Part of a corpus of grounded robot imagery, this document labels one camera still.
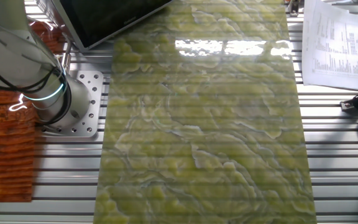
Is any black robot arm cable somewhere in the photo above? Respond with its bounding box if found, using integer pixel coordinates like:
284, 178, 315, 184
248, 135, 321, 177
0, 12, 73, 125

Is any black monitor screen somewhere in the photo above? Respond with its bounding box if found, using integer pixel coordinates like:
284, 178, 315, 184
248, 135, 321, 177
50, 0, 175, 53

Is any green marble pattern mat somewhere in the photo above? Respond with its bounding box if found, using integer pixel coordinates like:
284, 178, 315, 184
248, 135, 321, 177
93, 0, 318, 224

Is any white printed paper sheet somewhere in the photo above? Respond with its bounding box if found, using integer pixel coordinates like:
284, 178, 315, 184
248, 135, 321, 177
301, 0, 358, 91

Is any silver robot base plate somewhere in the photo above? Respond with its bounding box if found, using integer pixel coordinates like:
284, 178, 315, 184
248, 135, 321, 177
40, 70, 105, 138

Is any dark metal bracket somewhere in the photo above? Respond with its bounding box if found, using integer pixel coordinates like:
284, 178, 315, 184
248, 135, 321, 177
286, 0, 301, 17

